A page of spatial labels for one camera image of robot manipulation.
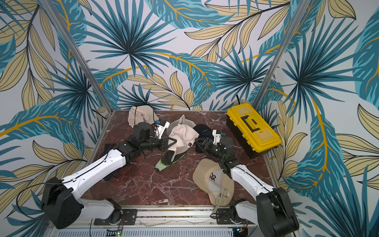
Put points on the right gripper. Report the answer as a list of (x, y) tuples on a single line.
[(203, 143)]

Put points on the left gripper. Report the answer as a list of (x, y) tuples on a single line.
[(165, 145)]

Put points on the cream Colorado cap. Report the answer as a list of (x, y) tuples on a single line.
[(184, 136)]

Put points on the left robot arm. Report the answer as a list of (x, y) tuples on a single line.
[(62, 199)]

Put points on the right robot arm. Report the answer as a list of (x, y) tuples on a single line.
[(273, 211)]

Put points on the black cap at back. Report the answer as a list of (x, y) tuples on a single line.
[(205, 133)]

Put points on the white perforated cap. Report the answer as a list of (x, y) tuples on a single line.
[(181, 120)]

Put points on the green black cap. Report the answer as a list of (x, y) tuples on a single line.
[(168, 159)]

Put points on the tan khaki cap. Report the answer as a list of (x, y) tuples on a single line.
[(209, 177)]

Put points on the yellow black toolbox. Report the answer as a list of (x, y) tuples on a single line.
[(251, 131)]

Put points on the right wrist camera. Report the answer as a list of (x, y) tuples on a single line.
[(217, 135)]

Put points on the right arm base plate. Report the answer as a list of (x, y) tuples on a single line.
[(228, 216)]

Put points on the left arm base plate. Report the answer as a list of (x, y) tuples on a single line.
[(119, 217)]

